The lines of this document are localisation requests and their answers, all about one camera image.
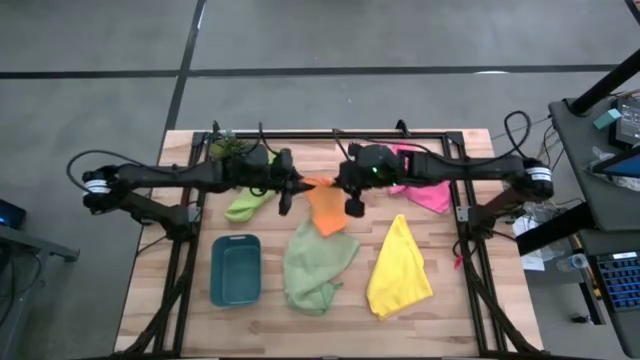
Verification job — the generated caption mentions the backlit black keyboard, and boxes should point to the backlit black keyboard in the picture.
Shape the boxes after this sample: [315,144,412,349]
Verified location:
[596,251,640,314]

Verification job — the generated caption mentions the black tablet device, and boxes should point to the black tablet device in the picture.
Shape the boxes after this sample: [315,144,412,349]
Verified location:
[613,97,640,151]

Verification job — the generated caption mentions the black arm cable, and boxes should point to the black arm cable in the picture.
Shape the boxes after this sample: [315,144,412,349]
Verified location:
[66,148,151,194]
[449,109,533,166]

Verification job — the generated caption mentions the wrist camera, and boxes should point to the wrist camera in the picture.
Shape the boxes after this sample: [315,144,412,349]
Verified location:
[277,188,297,217]
[344,197,366,219]

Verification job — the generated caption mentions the small teal box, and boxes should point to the small teal box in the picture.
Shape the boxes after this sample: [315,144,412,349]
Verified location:
[593,108,623,130]

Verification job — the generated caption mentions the pink microfiber towel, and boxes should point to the pink microfiber towel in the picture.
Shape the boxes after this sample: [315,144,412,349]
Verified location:
[387,142,453,215]

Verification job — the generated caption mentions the yellow microfiber towel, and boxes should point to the yellow microfiber towel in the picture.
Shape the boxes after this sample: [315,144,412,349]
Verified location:
[365,213,435,322]

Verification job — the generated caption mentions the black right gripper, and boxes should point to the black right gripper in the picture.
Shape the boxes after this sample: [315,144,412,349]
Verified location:
[331,143,404,195]

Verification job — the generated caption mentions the black side desk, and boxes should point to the black side desk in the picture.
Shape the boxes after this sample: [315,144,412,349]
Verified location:
[514,97,640,359]

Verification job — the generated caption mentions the black aluminium table frame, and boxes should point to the black aluminium table frame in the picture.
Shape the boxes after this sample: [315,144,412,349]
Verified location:
[112,130,546,359]

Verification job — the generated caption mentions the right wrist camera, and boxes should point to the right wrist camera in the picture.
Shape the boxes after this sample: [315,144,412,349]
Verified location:
[344,197,366,219]

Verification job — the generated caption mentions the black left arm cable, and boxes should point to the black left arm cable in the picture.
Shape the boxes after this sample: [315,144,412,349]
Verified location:
[66,148,151,194]

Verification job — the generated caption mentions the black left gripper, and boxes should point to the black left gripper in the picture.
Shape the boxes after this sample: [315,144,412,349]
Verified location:
[241,144,317,196]

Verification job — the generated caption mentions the clear water bottle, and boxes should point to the clear water bottle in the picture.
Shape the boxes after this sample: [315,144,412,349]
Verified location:
[556,253,591,273]

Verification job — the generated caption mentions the pale green teal-edged towel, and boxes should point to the pale green teal-edged towel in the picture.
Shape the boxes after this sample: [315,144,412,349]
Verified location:
[282,217,361,317]

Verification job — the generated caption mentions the black slanted pole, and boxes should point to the black slanted pole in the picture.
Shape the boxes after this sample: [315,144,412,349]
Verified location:
[569,47,640,116]

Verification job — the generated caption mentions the teal plastic bin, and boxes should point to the teal plastic bin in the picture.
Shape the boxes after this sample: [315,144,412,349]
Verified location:
[209,233,263,308]

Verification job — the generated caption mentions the grey metal stand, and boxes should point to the grey metal stand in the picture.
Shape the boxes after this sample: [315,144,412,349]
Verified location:
[0,224,81,359]

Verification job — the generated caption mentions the white papers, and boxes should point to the white papers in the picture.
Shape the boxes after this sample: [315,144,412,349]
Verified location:
[512,202,566,272]

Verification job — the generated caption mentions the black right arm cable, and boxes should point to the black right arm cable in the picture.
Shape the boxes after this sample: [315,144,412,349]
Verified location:
[449,109,533,166]

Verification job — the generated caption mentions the lime green microfiber towel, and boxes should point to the lime green microfiber towel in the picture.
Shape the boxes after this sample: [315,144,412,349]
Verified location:
[223,187,277,224]

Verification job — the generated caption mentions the small potted plant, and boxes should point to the small potted plant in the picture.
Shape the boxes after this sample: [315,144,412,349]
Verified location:
[208,130,249,161]

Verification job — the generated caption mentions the orange microfiber towel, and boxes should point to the orange microfiber towel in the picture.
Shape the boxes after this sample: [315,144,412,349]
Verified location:
[302,175,350,238]

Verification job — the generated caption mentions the black device with blue light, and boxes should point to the black device with blue light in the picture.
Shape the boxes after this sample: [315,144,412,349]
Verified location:
[0,198,27,231]

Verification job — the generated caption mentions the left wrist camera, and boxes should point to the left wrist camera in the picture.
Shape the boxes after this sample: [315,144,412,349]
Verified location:
[277,188,297,217]

